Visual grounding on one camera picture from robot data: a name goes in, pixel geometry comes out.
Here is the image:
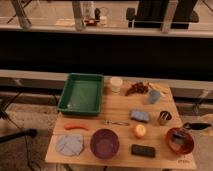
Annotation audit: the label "black rectangular block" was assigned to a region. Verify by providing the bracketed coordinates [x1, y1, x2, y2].
[131, 144, 156, 158]

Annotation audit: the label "purple bowl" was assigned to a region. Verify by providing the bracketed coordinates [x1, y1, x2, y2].
[90, 129, 120, 159]

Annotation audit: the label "blue folded cloth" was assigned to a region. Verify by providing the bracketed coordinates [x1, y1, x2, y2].
[55, 134, 84, 156]

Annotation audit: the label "green plastic tray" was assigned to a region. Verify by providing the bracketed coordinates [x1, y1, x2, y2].
[57, 73, 104, 116]

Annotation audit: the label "wooden board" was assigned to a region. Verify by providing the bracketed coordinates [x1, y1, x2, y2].
[45, 81, 196, 170]

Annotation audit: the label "blue sponge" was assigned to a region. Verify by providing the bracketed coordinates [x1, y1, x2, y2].
[130, 109, 150, 123]

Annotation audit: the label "yellow apple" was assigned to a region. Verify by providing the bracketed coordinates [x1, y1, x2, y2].
[133, 124, 146, 139]

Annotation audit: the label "dark red dried chilies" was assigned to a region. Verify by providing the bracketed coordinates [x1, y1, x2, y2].
[126, 82, 148, 96]

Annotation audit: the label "white plastic cup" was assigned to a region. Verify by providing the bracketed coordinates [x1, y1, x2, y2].
[110, 77, 123, 93]

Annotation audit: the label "black tripod stand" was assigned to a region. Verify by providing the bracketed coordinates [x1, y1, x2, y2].
[0, 93, 39, 145]

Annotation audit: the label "black handled brush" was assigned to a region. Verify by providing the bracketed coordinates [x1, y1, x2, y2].
[172, 122, 211, 146]

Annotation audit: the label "orange carrot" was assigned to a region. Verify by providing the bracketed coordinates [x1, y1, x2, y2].
[64, 124, 89, 131]

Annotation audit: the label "small metal cup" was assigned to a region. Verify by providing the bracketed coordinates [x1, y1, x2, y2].
[158, 111, 172, 125]

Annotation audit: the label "red bowl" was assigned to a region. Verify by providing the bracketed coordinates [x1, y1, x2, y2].
[165, 127, 194, 155]

